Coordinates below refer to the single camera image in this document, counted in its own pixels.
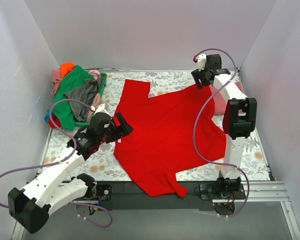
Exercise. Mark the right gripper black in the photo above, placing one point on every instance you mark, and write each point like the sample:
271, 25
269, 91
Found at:
200, 76

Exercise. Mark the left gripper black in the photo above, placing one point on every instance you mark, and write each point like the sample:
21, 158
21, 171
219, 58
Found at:
121, 125

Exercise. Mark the red t-shirt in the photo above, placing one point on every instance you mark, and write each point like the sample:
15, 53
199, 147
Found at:
171, 133

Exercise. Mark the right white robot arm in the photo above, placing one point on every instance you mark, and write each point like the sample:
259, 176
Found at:
239, 120

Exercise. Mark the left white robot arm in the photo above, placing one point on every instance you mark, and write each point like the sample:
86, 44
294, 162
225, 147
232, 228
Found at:
32, 205

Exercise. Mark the floral patterned table mat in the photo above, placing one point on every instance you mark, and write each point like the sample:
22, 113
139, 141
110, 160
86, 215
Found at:
103, 166

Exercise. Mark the green plastic basket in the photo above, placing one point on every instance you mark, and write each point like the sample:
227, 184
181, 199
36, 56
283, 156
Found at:
95, 74

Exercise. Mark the grey t-shirt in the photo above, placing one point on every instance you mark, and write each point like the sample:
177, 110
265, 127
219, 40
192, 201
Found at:
85, 93

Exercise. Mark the red garment in pile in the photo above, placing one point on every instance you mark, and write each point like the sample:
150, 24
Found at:
54, 122

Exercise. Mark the green t-shirt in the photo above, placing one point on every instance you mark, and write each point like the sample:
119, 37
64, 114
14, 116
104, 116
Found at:
62, 110

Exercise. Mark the blue t-shirt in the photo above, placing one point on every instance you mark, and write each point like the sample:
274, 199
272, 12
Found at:
47, 116

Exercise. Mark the orange t-shirt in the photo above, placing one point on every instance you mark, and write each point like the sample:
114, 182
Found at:
66, 68

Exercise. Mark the pink t-shirt in pile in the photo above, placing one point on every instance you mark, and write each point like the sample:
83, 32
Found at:
57, 79

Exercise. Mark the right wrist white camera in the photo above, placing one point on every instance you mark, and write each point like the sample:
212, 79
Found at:
200, 60

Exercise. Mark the wrist white camera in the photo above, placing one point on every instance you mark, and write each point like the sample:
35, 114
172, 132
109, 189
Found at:
102, 108
200, 60

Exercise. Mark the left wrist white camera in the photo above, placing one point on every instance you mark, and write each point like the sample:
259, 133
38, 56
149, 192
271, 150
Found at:
102, 108

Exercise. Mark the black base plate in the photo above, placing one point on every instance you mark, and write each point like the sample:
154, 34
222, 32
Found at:
130, 197

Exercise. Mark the aluminium frame rail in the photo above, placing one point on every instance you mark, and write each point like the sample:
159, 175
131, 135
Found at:
265, 192

